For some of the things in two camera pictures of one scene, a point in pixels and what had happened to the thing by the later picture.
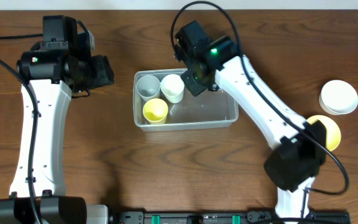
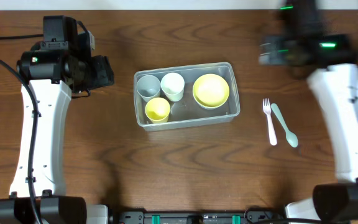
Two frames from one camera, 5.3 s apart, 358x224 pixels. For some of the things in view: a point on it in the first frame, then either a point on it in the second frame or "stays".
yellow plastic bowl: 333,133 -> 210,91
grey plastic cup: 148,87 stays
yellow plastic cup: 155,111 stays
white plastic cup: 173,87 stays
